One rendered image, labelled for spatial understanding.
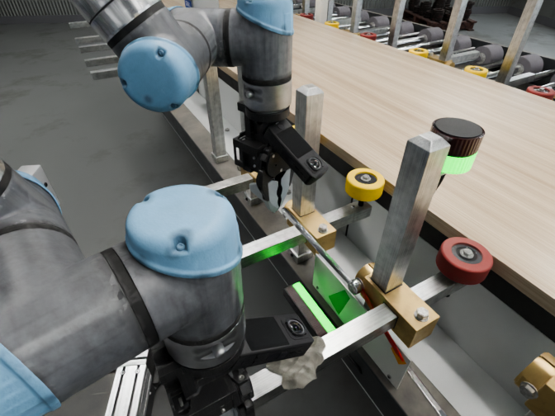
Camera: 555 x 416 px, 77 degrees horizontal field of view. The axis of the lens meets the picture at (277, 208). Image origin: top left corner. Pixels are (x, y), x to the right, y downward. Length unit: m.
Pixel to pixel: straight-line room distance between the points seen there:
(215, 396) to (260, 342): 0.07
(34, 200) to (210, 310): 0.17
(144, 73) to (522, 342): 0.73
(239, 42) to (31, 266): 0.37
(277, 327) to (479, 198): 0.52
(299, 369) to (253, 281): 1.22
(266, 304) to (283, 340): 1.21
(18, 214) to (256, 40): 0.34
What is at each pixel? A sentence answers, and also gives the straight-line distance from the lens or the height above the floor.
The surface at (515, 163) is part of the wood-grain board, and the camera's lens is 0.97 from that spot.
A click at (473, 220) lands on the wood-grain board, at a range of 0.74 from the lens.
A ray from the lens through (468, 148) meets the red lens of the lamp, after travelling 0.47.
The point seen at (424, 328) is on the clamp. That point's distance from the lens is 0.58.
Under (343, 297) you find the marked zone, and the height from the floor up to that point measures 0.77.
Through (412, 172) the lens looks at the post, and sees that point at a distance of 0.46.
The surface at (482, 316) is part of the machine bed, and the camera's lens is 0.81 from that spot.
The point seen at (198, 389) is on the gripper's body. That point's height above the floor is 0.96.
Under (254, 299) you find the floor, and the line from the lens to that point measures 1.64.
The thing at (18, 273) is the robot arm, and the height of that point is 1.16.
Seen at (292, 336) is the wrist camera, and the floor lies 0.96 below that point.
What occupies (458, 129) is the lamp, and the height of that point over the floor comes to 1.13.
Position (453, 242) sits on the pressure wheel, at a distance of 0.66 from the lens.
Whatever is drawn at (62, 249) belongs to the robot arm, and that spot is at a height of 1.15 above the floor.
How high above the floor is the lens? 1.32
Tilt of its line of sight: 39 degrees down
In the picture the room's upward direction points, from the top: straight up
